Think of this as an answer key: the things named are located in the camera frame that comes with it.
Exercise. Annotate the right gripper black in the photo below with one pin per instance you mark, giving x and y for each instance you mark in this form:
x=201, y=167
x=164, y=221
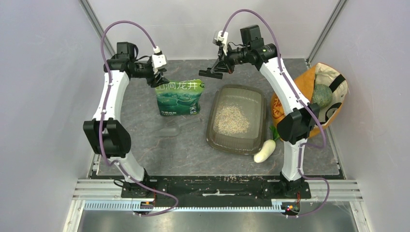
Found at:
x=222, y=66

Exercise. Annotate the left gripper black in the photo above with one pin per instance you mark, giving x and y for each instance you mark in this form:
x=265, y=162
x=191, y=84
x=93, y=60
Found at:
x=159, y=80

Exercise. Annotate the black bag clip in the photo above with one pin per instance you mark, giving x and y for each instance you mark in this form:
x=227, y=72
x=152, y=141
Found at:
x=208, y=73

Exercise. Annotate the green litter bag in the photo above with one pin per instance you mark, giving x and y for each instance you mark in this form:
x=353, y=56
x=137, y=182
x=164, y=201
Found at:
x=179, y=98

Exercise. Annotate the clear plastic scoop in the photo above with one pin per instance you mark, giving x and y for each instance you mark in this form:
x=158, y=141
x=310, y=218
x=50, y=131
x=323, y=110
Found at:
x=175, y=129

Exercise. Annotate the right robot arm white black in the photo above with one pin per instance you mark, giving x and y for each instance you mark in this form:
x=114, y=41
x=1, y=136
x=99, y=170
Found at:
x=300, y=115

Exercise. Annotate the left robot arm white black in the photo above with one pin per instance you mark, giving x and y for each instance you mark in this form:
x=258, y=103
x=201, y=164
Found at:
x=104, y=132

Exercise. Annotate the grey plastic litter box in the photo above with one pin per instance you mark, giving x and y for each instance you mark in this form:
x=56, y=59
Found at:
x=253, y=102

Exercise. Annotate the poured litter granules pile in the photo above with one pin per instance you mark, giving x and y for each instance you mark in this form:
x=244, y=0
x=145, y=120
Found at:
x=230, y=120

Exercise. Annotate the white radish toy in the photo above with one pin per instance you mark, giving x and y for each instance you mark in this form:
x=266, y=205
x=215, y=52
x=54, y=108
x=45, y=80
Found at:
x=268, y=146

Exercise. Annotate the orange tote bag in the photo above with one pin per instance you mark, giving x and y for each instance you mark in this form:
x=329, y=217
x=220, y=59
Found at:
x=324, y=74

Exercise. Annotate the green melon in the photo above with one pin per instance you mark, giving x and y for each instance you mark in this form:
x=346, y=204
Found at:
x=322, y=95

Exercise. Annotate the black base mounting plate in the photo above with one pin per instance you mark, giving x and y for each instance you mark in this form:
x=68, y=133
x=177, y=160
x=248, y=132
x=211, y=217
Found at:
x=214, y=191

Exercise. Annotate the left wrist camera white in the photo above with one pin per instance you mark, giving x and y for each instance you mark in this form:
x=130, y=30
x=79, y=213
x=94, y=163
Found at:
x=159, y=60

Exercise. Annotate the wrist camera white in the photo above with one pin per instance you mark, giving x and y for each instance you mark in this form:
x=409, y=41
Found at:
x=159, y=60
x=221, y=40

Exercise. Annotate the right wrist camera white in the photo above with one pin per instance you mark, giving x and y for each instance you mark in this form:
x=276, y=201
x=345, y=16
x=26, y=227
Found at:
x=221, y=40

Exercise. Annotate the aluminium frame rail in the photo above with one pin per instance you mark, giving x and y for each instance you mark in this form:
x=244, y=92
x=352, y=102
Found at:
x=339, y=191

